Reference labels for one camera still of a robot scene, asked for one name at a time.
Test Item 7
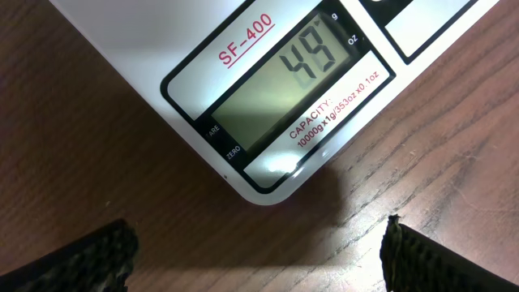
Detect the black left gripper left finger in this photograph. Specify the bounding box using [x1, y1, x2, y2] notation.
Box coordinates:
[1, 219, 139, 292]

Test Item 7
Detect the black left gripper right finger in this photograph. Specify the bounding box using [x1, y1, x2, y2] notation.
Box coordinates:
[380, 215, 518, 292]

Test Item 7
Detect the white digital kitchen scale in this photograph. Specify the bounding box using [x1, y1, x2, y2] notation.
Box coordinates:
[53, 0, 497, 205]

